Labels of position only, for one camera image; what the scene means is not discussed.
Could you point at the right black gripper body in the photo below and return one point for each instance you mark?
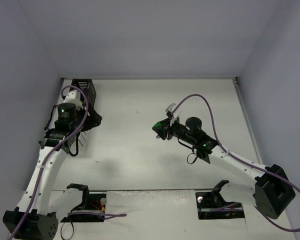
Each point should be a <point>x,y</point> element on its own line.
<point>168,128</point>

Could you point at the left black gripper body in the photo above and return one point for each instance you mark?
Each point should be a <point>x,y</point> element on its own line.
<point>90,119</point>

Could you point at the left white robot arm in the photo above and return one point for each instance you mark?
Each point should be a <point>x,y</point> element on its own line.
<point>35,217</point>

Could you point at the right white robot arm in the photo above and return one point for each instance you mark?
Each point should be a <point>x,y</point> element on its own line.
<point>261,186</point>

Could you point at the white slotted container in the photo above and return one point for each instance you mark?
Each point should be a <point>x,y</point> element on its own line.
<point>83,139</point>

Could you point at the black slotted container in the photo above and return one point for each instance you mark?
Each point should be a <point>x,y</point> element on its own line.
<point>87,86</point>

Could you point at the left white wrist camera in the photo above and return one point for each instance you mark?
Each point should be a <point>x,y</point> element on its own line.
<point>74,97</point>

